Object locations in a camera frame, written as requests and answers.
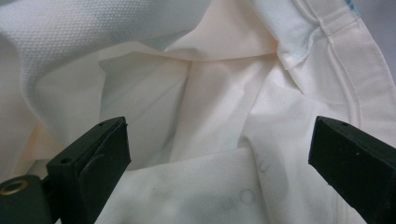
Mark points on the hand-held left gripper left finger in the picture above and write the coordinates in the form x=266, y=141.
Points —
x=93, y=165

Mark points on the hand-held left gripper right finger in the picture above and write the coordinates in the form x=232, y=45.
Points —
x=355, y=165

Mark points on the white and green tote bag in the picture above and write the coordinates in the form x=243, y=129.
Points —
x=202, y=93

